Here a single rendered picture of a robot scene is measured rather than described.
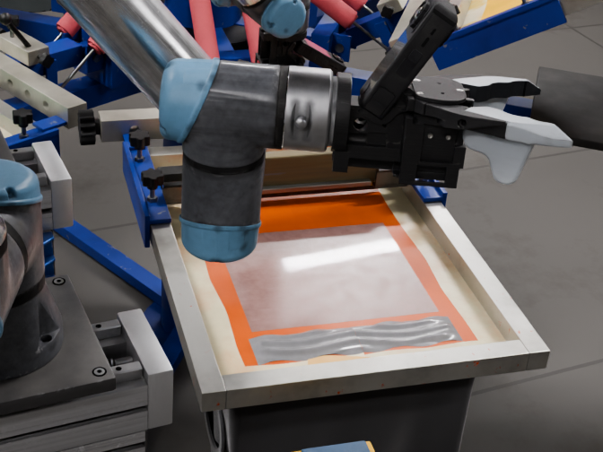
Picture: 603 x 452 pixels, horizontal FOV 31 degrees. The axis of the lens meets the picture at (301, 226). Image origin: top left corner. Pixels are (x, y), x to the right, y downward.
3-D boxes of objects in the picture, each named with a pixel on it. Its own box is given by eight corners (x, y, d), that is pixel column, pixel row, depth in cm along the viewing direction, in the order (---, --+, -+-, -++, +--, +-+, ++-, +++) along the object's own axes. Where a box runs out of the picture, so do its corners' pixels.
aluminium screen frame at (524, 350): (546, 369, 183) (550, 351, 181) (201, 412, 167) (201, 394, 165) (388, 147, 246) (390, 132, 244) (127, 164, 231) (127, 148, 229)
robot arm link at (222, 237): (263, 212, 113) (270, 116, 107) (257, 273, 103) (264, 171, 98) (187, 205, 113) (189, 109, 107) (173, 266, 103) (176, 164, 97)
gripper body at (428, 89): (454, 160, 104) (328, 150, 104) (467, 73, 101) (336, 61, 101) (464, 190, 97) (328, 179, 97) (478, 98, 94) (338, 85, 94)
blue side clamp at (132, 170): (170, 246, 208) (171, 214, 204) (144, 247, 206) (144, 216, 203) (146, 169, 232) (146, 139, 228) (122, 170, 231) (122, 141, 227)
